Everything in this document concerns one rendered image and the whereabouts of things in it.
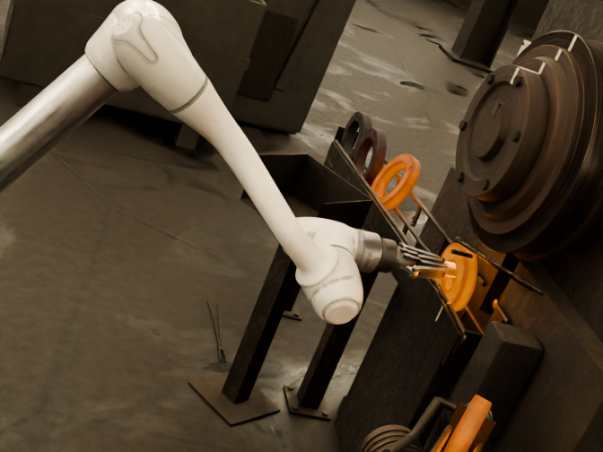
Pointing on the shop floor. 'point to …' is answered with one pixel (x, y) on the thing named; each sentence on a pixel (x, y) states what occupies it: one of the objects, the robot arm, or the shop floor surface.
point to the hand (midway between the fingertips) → (458, 270)
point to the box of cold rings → (208, 47)
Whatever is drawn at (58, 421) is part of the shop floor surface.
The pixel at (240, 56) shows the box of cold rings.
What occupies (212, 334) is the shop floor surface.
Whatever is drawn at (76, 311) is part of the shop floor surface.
